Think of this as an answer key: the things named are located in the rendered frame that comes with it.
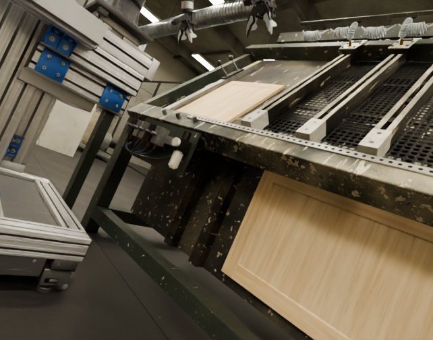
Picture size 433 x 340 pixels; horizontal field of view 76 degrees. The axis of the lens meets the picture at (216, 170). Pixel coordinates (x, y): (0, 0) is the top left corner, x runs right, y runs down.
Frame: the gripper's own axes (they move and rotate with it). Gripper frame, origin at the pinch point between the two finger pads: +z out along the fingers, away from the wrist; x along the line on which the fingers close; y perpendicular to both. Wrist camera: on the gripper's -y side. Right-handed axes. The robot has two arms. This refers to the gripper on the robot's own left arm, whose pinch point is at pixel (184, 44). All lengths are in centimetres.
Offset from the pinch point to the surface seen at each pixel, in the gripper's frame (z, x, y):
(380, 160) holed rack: 45, -133, -12
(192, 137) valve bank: 50, -55, -29
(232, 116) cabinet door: 40, -57, -5
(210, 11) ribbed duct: -103, 266, 220
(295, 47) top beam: -6, -27, 81
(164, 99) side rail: 35.4, 11.5, -8.0
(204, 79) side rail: 20.5, 14.2, 27.1
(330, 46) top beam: -5, -54, 84
